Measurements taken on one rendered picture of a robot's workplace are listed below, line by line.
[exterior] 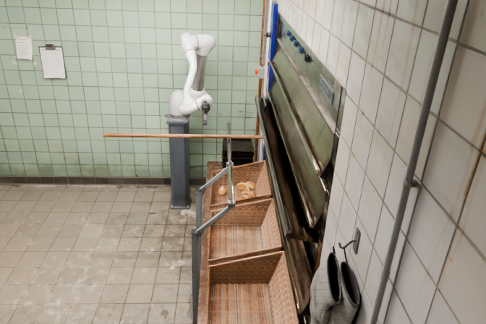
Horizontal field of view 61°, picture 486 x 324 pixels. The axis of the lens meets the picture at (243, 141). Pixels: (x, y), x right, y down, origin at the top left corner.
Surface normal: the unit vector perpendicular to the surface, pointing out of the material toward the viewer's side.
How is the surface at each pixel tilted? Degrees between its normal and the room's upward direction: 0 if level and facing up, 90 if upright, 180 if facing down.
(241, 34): 90
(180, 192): 90
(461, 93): 90
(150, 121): 90
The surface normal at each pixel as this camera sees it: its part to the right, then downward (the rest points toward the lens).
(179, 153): 0.01, 0.44
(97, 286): 0.04, -0.90
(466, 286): -1.00, -0.01
